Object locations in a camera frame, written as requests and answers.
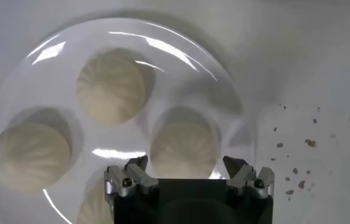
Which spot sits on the white round plate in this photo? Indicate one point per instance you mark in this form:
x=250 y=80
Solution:
x=56 y=85

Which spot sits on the white steamed baozi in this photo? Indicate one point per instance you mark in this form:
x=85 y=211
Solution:
x=110 y=88
x=184 y=149
x=95 y=208
x=28 y=158

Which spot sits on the dark crumbs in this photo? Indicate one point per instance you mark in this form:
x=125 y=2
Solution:
x=310 y=142

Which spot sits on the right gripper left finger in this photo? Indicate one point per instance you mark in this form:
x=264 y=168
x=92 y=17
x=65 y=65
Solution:
x=123 y=182

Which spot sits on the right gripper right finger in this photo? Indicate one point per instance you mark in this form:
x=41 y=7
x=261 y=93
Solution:
x=254 y=182

